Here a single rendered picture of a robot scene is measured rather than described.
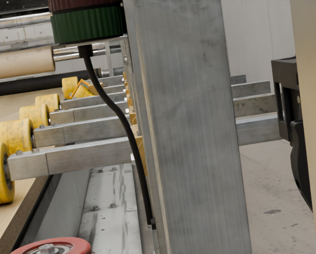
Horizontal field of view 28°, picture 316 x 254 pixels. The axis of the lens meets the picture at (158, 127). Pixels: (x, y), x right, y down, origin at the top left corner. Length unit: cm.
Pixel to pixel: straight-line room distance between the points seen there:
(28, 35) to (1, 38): 13
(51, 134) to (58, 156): 25
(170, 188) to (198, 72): 5
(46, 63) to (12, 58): 16
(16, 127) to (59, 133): 7
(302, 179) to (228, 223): 10
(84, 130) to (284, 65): 70
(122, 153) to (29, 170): 12
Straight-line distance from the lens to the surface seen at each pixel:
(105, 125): 106
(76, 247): 59
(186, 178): 26
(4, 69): 312
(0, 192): 81
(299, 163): 36
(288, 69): 39
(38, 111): 130
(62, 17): 50
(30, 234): 99
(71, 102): 156
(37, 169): 82
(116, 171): 232
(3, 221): 76
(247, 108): 108
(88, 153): 81
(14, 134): 105
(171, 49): 26
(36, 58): 310
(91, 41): 51
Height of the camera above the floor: 109
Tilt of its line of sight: 8 degrees down
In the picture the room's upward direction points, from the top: 8 degrees counter-clockwise
